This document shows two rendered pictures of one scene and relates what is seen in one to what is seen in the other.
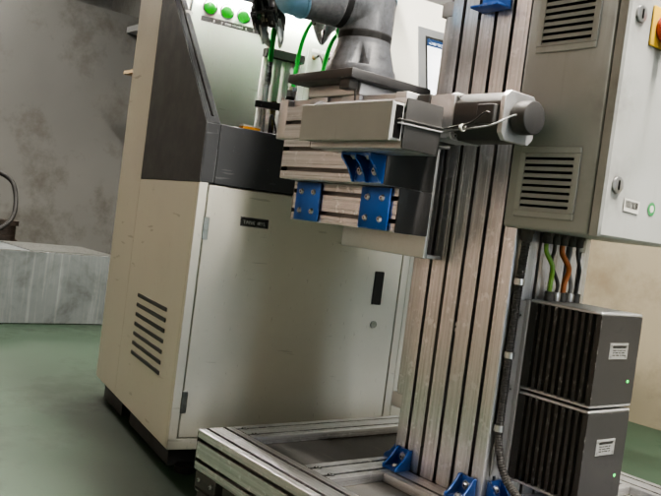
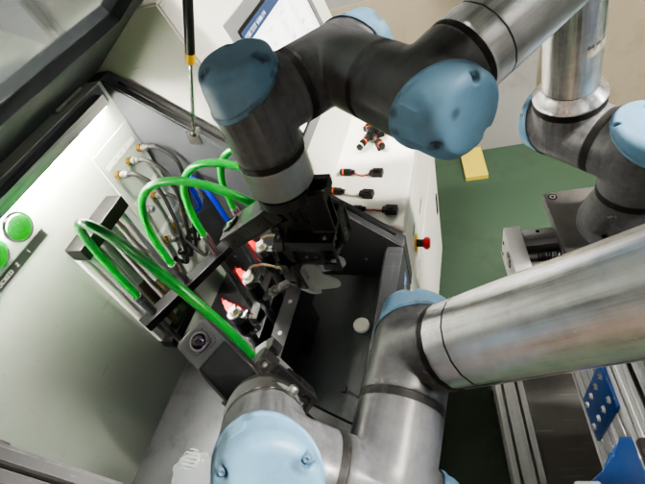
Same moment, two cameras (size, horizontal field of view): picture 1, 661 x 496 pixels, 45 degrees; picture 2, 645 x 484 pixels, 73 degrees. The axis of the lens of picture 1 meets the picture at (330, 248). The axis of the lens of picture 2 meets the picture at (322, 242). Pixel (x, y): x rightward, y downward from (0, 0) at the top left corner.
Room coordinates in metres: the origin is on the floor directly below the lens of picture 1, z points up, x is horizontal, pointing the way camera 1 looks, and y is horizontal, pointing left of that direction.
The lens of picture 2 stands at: (1.94, 0.30, 1.75)
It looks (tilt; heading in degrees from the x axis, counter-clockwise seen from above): 45 degrees down; 328
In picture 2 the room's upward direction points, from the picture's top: 21 degrees counter-clockwise
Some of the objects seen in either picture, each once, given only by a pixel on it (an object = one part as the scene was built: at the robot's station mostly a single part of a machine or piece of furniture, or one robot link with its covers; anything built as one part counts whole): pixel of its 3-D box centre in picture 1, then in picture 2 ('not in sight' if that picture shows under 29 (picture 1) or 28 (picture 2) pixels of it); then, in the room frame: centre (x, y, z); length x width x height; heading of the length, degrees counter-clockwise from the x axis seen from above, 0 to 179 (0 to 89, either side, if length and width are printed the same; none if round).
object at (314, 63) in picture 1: (322, 86); (155, 194); (2.84, 0.10, 1.20); 0.13 x 0.03 x 0.31; 119
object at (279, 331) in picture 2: not in sight; (287, 318); (2.55, 0.08, 0.91); 0.34 x 0.10 x 0.15; 119
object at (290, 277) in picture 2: not in sight; (295, 263); (2.30, 0.12, 1.33); 0.05 x 0.02 x 0.09; 119
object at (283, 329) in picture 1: (299, 318); not in sight; (2.27, 0.06, 0.44); 0.65 x 0.02 x 0.68; 119
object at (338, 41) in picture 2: not in sight; (344, 66); (2.25, 0.00, 1.54); 0.11 x 0.11 x 0.08; 77
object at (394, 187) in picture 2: not in sight; (379, 143); (2.70, -0.50, 0.96); 0.70 x 0.22 x 0.03; 119
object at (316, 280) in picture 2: (321, 26); (321, 281); (2.28, 0.11, 1.28); 0.06 x 0.03 x 0.09; 29
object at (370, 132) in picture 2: not in sight; (378, 124); (2.72, -0.53, 1.01); 0.23 x 0.11 x 0.06; 119
